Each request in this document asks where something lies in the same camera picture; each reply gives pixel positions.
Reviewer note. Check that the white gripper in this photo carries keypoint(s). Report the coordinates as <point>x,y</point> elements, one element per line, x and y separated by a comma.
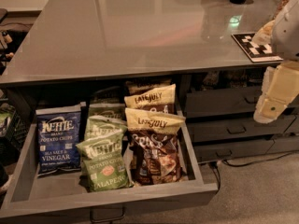
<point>287,32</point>

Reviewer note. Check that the blue Kettle chip bag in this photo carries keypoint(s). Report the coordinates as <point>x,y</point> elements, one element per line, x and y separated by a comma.
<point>57,136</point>

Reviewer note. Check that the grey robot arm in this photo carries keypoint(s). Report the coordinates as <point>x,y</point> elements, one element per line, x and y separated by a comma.
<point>285,34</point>

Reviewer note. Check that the grey closed drawer upper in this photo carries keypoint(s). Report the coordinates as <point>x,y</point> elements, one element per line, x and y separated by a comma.
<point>221,101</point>

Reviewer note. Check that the grey closed drawer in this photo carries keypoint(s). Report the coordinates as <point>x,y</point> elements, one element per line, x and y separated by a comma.
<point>221,101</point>
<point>236,128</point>
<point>227,151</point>

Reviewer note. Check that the grey closed drawer middle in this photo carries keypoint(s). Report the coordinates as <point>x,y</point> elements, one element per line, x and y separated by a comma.
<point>236,128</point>

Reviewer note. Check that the grey closed drawer lower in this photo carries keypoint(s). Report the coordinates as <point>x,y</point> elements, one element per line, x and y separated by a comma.
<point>227,151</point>

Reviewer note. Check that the brown Late July bag middle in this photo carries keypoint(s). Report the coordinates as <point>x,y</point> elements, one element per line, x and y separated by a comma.
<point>160,99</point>

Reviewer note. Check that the brown late july bag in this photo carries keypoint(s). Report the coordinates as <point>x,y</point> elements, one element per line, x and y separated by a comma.
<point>154,139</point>
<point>160,99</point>

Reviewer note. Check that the brown Late July bag front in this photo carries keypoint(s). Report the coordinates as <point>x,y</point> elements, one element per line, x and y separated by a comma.
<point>154,139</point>

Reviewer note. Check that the Late July bag rear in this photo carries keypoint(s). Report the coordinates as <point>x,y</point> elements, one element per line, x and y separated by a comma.
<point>141,85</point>

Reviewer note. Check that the green Kettle bag rear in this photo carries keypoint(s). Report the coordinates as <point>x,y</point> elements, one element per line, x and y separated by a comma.
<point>114,111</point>

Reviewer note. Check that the green Kettle bag middle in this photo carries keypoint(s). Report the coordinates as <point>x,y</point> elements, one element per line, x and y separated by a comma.
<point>100,126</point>

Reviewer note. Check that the green Kettle jalapeno bag front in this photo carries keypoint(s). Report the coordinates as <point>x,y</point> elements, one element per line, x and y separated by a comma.
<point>103,162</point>

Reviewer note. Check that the open grey top drawer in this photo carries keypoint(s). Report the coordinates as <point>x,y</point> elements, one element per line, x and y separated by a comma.
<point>30,195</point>

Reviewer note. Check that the black white fiducial marker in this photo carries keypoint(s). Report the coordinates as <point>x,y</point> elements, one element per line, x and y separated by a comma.
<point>256,53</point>

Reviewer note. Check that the black crate at left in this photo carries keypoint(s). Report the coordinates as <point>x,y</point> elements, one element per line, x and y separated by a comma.
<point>13,130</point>

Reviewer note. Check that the black drawer handle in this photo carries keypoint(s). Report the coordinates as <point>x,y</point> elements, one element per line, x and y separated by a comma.
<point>106,215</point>

